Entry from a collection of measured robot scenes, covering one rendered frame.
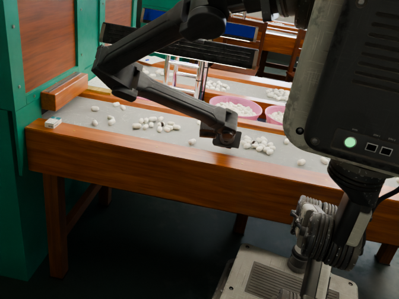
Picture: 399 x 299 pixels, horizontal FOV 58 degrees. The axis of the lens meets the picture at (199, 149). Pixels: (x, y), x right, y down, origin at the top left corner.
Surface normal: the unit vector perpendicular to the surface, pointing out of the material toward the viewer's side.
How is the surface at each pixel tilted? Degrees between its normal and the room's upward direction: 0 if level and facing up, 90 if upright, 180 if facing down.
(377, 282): 0
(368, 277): 0
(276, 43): 90
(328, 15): 90
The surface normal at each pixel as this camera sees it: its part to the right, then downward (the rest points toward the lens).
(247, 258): 0.14, -0.87
